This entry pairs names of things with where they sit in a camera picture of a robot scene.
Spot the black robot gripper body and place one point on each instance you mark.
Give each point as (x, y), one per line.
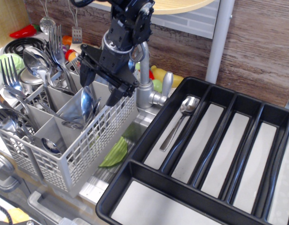
(111, 62)

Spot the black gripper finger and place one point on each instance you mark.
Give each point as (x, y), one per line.
(115, 96)
(87, 75)

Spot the small steel spoon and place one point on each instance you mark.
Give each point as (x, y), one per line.
(86, 104)

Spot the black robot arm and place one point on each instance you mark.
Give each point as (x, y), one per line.
(130, 26)

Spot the large steel spoon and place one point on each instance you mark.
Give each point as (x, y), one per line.
(38, 66)

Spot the grey plastic cutlery basket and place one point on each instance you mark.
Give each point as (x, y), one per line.
(82, 150)

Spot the steel spoon in tray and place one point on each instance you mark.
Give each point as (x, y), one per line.
(187, 108)

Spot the small spoon front compartment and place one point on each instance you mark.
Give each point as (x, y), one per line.
(50, 147)

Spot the black cutlery tray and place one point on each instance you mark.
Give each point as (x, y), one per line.
(228, 164)

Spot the steel fork middle back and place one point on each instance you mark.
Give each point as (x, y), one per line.
(76, 65)

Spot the silver kitchen faucet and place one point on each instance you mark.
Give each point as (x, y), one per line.
(146, 95)

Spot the hanging small spatula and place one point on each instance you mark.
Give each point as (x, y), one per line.
(77, 36)

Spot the yellow toy fruit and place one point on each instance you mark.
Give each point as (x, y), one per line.
(159, 74)

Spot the steel fork tall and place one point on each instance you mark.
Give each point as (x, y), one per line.
(56, 49)

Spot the green toy leaf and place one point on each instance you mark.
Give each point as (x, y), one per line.
(116, 154)

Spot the small steel pot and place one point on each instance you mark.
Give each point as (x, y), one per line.
(29, 82)

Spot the hanging steel skimmer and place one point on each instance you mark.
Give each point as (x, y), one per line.
(46, 23)

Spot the green toy cabbage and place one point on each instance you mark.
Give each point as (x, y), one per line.
(7, 58)

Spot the red toy pepper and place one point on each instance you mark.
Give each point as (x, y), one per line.
(26, 32)

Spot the light wooden shelf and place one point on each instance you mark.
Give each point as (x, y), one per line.
(168, 7)

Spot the black stove burner coil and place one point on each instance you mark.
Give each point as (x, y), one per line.
(18, 45)

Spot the steel fork lower left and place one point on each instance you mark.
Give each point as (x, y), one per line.
(15, 122)

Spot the white metal pole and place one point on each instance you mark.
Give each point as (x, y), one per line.
(219, 39)

